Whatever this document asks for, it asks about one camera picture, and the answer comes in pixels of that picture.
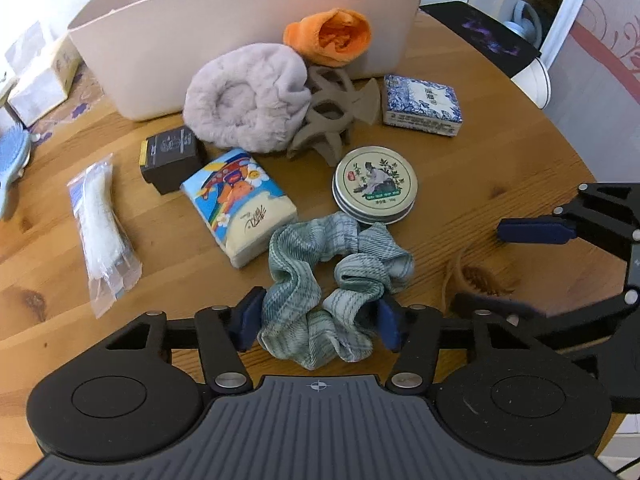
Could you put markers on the beige hair claw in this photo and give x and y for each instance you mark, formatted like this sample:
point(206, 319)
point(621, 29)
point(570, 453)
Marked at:
point(325, 120)

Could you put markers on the blue hairbrush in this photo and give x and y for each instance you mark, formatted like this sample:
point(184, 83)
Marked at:
point(10, 160)

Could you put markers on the light blue plastic object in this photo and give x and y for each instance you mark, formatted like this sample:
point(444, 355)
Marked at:
point(520, 15)

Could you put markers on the small dark brown box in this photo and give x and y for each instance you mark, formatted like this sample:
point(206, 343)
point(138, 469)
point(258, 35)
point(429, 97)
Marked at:
point(172, 160)

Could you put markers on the beige plastic bin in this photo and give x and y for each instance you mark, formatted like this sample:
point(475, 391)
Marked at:
point(200, 25)

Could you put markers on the round metal tin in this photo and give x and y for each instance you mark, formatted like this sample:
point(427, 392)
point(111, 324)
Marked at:
point(375, 180)

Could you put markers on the wooden desktop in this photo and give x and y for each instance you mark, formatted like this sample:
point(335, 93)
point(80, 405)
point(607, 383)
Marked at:
point(500, 160)

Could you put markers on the blue white patterned box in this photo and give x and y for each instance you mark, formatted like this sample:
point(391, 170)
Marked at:
point(425, 102)

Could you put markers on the orange sock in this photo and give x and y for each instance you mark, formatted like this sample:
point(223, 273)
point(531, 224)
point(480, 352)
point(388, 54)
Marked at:
point(310, 35)

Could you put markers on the plain pink fluffy cloth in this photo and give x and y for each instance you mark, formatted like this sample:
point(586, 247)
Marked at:
point(240, 100)

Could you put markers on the white round bucket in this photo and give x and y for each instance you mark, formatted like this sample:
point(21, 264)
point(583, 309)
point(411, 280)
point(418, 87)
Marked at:
point(532, 82)

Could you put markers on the black stool purple print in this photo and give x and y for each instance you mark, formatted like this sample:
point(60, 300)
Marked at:
point(480, 35)

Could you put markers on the clear plastic packet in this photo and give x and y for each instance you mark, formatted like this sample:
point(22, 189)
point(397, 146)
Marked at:
point(100, 230)

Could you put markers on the white shelf cabinet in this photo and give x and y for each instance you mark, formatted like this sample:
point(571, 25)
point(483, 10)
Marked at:
point(575, 10)

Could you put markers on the colourful pocket tissue pack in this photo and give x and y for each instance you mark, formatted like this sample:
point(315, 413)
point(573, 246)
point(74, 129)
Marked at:
point(240, 205)

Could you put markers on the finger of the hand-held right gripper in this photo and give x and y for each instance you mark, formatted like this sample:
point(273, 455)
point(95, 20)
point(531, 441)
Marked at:
point(535, 230)
point(505, 307)

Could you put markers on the floral table mat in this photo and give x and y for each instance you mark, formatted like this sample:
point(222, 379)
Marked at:
point(85, 100)

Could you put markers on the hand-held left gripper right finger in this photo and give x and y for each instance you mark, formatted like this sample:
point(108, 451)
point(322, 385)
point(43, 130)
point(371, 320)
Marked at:
point(390, 325)

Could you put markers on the green checked scrunchie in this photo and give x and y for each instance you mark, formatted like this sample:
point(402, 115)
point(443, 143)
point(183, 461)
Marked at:
point(295, 290)

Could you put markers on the yellow white tissue pack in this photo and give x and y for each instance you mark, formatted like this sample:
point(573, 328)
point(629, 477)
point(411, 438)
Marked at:
point(37, 97)

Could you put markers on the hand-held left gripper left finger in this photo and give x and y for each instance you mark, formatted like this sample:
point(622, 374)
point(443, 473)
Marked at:
point(248, 317)

